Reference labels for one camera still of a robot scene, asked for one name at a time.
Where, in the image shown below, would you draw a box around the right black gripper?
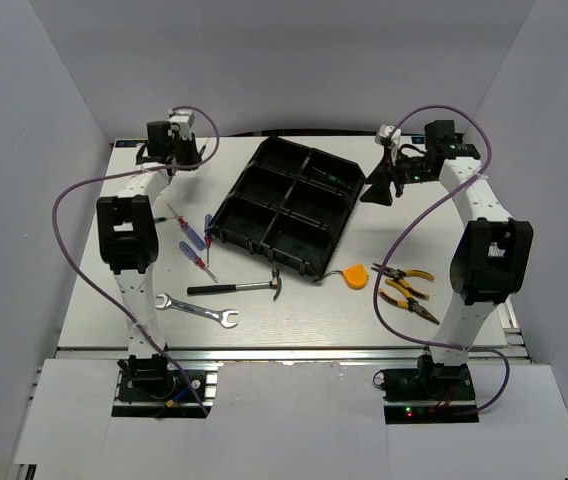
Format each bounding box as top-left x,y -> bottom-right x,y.
359,147 -> 435,207

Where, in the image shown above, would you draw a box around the yellow black pliers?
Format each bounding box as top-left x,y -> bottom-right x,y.
372,263 -> 436,300
378,285 -> 440,325

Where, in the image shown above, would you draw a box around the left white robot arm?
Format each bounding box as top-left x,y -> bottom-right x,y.
97,109 -> 201,360

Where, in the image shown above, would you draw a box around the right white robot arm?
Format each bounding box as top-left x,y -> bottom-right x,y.
360,120 -> 533,399

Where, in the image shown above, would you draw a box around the blue red screwdriver middle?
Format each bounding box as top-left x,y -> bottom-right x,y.
204,213 -> 213,265

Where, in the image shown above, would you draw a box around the black compartment tray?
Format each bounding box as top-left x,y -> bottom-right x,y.
210,137 -> 365,279

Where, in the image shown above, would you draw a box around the orange tape measure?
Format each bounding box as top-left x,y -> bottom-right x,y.
314,264 -> 369,290

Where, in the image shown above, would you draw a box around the blue red screwdriver lower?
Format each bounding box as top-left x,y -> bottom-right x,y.
179,241 -> 218,283

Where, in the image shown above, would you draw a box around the silver open-end wrench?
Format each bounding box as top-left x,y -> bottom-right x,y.
155,293 -> 238,329

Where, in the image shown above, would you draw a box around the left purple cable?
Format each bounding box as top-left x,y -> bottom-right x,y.
52,104 -> 220,419

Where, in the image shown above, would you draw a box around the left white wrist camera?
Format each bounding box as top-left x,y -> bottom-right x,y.
168,108 -> 195,140

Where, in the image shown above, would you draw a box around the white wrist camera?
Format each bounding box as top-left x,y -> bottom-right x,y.
168,108 -> 195,140
375,124 -> 401,148

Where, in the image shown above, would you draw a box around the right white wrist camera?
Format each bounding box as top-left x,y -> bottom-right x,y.
375,124 -> 401,148

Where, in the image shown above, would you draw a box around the black handled claw hammer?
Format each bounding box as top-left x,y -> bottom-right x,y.
186,269 -> 282,301

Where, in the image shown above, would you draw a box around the right aluminium rail frame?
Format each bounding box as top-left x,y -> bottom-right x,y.
446,132 -> 533,361

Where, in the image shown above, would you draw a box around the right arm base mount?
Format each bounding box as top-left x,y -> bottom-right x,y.
372,365 -> 479,425

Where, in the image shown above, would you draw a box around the front aluminium rail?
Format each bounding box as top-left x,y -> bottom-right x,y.
58,344 -> 423,365

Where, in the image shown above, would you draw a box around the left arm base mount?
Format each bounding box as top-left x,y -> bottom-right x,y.
111,354 -> 215,420

